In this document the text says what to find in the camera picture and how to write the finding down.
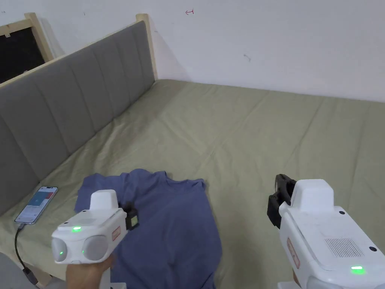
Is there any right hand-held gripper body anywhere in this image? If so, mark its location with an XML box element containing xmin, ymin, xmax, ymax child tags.
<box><xmin>267</xmin><ymin>179</ymin><xmax>385</xmax><ymax>289</ymax></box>

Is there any wooden-framed black board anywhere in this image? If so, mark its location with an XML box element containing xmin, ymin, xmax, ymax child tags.
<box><xmin>0</xmin><ymin>12</ymin><xmax>65</xmax><ymax>85</ymax></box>

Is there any person's left hand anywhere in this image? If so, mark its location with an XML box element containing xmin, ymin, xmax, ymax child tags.
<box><xmin>65</xmin><ymin>254</ymin><xmax>117</xmax><ymax>289</ymax></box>

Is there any grey padded headboard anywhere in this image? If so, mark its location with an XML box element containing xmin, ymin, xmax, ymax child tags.
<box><xmin>0</xmin><ymin>13</ymin><xmax>159</xmax><ymax>216</ymax></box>

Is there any bed with pale green sheet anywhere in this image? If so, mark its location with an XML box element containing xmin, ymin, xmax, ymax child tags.
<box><xmin>0</xmin><ymin>79</ymin><xmax>385</xmax><ymax>289</ymax></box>

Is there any dark charging cable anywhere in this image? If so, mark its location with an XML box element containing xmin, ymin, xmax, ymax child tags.
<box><xmin>14</xmin><ymin>222</ymin><xmax>39</xmax><ymax>286</ymax></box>

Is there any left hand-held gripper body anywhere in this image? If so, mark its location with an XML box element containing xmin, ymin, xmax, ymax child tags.
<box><xmin>51</xmin><ymin>189</ymin><xmax>128</xmax><ymax>289</ymax></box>

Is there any blue shirt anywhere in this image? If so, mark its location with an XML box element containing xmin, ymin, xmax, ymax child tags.
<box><xmin>73</xmin><ymin>168</ymin><xmax>223</xmax><ymax>289</ymax></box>

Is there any smartphone with lit screen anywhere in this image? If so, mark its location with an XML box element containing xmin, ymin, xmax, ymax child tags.
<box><xmin>14</xmin><ymin>186</ymin><xmax>59</xmax><ymax>225</ymax></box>

